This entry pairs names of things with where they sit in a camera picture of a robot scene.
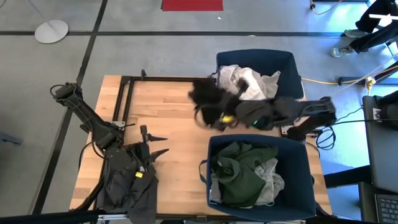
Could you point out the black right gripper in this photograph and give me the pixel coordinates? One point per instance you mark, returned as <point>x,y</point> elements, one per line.
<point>231,109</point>

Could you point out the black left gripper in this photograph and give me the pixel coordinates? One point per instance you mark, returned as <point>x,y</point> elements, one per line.
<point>143,152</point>

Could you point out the black garment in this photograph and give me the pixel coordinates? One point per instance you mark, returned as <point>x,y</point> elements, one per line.
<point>205,96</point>

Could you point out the small white collared garment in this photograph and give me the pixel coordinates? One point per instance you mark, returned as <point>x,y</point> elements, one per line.
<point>227,77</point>

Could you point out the large white shirt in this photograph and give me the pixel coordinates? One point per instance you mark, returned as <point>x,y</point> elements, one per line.
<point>255,84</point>

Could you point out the dark grey garment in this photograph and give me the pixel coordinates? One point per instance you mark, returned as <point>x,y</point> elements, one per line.
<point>124,199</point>

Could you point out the dark green garment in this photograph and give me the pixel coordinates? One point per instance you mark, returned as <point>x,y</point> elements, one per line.
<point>239,183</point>

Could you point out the light grey garment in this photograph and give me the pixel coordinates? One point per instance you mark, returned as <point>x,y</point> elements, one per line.
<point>273,180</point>

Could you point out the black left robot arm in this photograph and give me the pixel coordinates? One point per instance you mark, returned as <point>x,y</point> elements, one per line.
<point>93,124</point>

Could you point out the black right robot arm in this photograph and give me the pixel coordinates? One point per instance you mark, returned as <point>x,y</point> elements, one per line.
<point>311,109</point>

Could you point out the navy white-striped fabric bin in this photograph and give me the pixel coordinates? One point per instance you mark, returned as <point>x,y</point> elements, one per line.
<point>264,59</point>

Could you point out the plain navy fabric bin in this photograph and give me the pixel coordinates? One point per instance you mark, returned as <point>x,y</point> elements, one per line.
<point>295,174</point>

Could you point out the red floor mat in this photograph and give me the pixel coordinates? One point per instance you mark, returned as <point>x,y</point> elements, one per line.
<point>192,4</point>

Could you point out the black floor bar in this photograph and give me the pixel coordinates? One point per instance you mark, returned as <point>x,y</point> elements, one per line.
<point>354,79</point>

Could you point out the black beam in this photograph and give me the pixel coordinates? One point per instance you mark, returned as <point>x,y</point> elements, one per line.
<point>345,177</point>

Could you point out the white and yellow plug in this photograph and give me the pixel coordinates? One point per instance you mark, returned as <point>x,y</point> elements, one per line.
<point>369,82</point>

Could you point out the grey floor object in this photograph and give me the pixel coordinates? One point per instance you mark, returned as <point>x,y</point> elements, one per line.
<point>9,138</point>

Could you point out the grey round-base floor stand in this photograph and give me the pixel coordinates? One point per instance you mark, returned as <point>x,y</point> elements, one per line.
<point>51,32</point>

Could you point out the grey desk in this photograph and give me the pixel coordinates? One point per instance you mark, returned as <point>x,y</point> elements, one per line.
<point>382,155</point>

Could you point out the black bag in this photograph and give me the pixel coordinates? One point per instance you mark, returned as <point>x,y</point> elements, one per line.
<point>390,115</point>

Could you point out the person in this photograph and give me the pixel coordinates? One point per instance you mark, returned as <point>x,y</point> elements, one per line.
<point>376,37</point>

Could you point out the office chair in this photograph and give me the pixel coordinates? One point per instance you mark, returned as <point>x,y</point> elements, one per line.
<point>382,16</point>

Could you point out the black laptop keyboard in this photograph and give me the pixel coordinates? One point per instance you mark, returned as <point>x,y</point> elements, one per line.
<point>387,208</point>

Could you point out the black metal table frame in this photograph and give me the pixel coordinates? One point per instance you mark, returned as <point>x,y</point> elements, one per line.
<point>171,79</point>

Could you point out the silver bracket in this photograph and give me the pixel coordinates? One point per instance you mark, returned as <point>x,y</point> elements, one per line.
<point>115,216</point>

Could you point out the black rail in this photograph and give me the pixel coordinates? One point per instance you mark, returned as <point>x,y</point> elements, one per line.
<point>46,217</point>

